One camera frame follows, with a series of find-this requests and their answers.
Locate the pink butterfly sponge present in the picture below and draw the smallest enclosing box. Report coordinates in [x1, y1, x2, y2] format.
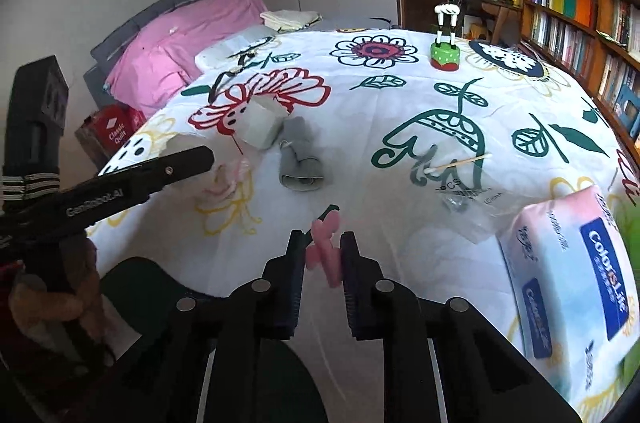
[305, 209, 342, 289]

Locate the pink lace scrunchie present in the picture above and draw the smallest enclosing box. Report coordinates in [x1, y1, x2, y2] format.
[198, 157, 252, 207]

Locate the grey cloth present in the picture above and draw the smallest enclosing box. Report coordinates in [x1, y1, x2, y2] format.
[278, 116, 330, 192]

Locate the bag of cotton swabs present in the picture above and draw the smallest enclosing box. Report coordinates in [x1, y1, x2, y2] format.
[416, 153, 524, 244]

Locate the person's left hand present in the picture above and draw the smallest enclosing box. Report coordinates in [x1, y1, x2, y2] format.
[9, 235, 105, 342]

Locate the red cardboard box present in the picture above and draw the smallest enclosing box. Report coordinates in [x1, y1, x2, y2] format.
[75, 104, 145, 169]

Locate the grey bed headboard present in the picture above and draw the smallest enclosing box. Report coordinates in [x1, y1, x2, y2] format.
[84, 0, 199, 109]

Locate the floral white tablecloth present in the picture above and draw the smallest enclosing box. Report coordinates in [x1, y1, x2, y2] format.
[86, 27, 640, 423]

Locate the blue tissue pack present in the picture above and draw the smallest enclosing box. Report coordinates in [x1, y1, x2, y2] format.
[498, 186, 639, 406]

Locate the pink bed quilt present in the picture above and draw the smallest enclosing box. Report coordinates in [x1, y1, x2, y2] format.
[106, 0, 267, 117]

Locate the grey white pillow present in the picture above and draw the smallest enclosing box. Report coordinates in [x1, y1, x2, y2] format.
[194, 25, 278, 73]

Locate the zebra giraffe push toy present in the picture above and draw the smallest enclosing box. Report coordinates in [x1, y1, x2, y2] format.
[430, 0, 461, 72]

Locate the green leaf-shaped bowl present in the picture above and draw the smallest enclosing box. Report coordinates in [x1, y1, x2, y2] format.
[608, 194, 639, 386]

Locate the folded cream blanket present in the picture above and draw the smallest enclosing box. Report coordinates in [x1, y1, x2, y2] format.
[260, 10, 322, 33]

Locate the wooden desk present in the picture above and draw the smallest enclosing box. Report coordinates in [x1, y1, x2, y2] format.
[457, 0, 523, 47]

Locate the wooden bookshelf with books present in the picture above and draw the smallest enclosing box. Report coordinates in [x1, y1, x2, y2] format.
[521, 0, 639, 155]

